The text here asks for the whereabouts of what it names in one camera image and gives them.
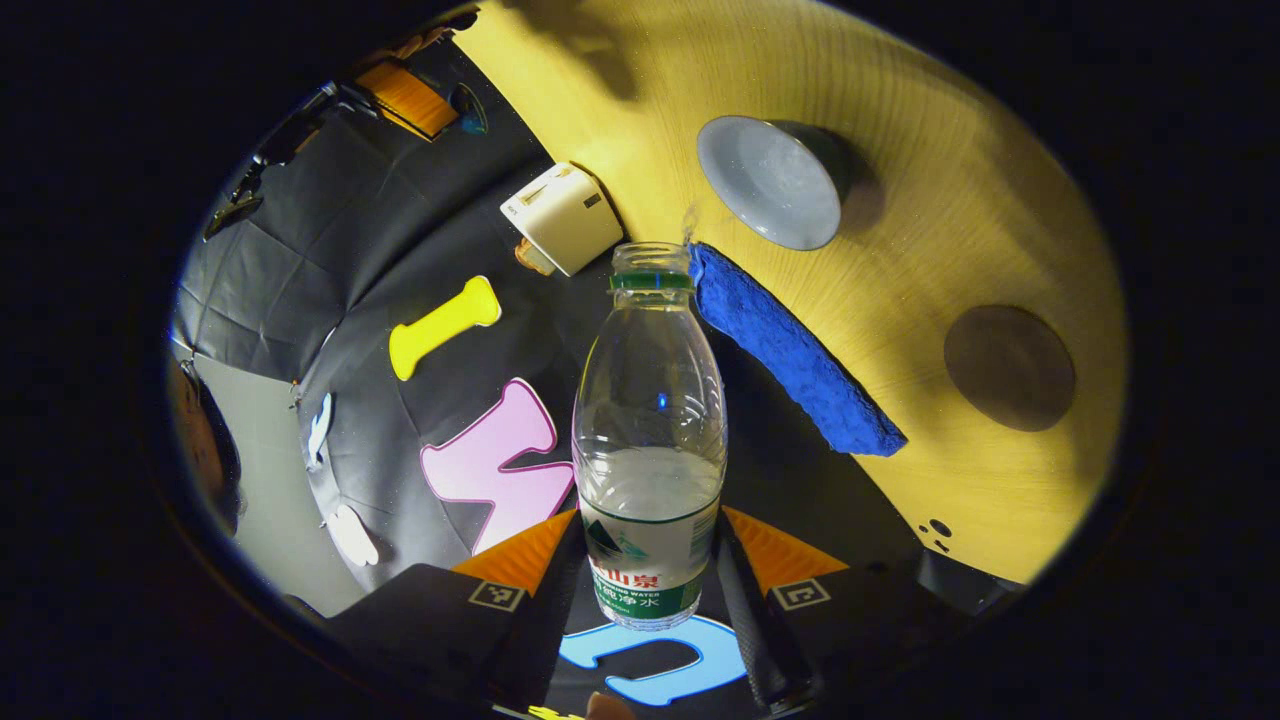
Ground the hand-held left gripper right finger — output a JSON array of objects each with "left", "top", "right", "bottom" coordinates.
[{"left": 712, "top": 506, "right": 976, "bottom": 715}]

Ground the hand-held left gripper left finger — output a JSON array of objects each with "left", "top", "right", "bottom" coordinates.
[{"left": 290, "top": 508, "right": 586, "bottom": 713}]

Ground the clear plastic water bottle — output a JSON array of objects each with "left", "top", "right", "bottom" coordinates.
[{"left": 571, "top": 241, "right": 728, "bottom": 632}]

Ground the small grey teacup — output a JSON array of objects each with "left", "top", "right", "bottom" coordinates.
[{"left": 697, "top": 116, "right": 863, "bottom": 251}]

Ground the round brown coaster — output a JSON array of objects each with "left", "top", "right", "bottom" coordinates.
[{"left": 944, "top": 305, "right": 1077, "bottom": 433}]

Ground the black backdrop cloth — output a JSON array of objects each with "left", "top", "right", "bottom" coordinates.
[{"left": 170, "top": 30, "right": 1001, "bottom": 720}]

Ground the white toaster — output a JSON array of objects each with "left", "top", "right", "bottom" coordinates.
[{"left": 500, "top": 162, "right": 624, "bottom": 277}]

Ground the blue towel cloth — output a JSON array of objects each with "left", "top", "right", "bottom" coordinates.
[{"left": 688, "top": 243, "right": 909, "bottom": 457}]

